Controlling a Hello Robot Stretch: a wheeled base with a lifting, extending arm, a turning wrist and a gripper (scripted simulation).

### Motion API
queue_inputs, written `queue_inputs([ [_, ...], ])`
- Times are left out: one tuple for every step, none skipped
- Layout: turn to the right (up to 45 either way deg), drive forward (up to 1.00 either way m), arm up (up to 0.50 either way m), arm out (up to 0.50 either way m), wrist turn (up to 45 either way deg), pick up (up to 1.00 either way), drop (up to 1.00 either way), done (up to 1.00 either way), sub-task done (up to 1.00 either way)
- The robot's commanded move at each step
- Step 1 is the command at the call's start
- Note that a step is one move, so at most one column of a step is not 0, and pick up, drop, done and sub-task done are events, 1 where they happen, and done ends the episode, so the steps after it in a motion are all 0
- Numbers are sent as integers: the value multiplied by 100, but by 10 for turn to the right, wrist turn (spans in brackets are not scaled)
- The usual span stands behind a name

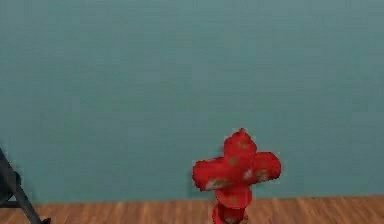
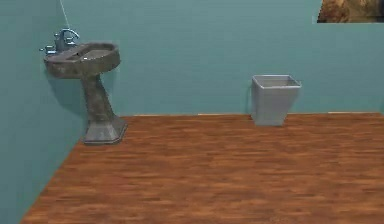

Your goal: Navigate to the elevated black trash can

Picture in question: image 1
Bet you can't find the black metal stand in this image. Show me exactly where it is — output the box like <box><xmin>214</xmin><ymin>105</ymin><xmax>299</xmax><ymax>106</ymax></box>
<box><xmin>0</xmin><ymin>148</ymin><xmax>52</xmax><ymax>224</ymax></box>

